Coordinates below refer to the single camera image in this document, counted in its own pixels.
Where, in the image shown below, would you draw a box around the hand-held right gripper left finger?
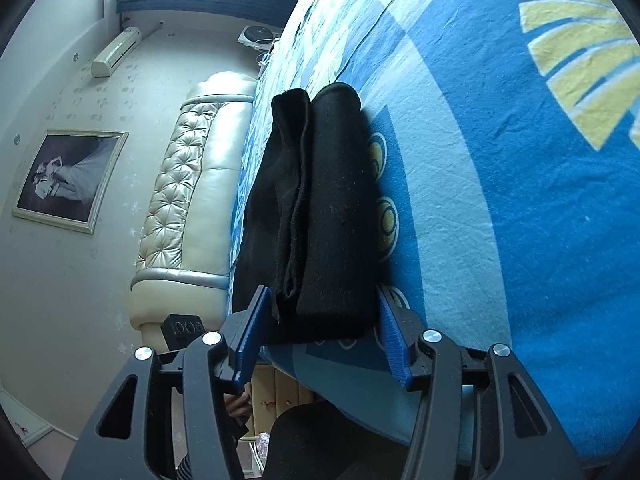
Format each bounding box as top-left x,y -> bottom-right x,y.
62,284 -> 274,480

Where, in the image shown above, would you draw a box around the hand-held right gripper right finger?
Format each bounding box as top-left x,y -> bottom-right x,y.
377,285 -> 584,480

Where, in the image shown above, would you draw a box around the black pants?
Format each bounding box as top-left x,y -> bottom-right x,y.
232,81 -> 383,346

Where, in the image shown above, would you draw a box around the person's left hand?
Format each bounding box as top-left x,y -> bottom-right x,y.
223,385 -> 252,428

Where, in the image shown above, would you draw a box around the light wooden cabinet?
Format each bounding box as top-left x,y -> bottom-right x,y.
242,365 -> 321,442

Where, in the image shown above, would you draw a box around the cream tufted leather headboard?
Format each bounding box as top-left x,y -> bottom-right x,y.
126,72 -> 259,356

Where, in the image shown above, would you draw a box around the blue printed blanket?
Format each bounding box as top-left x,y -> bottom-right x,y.
227,0 -> 640,471

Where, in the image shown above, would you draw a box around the small white fan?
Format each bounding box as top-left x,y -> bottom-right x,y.
235,25 -> 281,53

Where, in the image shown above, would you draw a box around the framed wall picture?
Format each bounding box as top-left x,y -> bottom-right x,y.
11,129 -> 129,235

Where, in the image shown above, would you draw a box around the white wall air conditioner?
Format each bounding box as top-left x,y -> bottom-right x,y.
91,27 -> 143,78

